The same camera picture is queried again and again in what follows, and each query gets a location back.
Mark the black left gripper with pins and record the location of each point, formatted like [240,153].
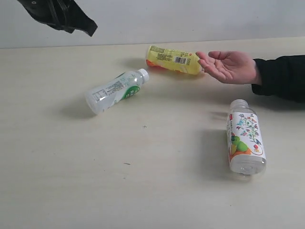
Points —
[61,15]

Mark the green label bottle white cap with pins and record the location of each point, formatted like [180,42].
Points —
[123,86]

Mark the yellow label bottle red cap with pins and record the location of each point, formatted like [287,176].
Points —
[173,60]

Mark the floral label clear bottle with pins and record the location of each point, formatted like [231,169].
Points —
[244,139]

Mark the black sleeved forearm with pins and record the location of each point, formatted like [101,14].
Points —
[283,77]

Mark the open human hand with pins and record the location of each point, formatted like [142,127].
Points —
[230,67]

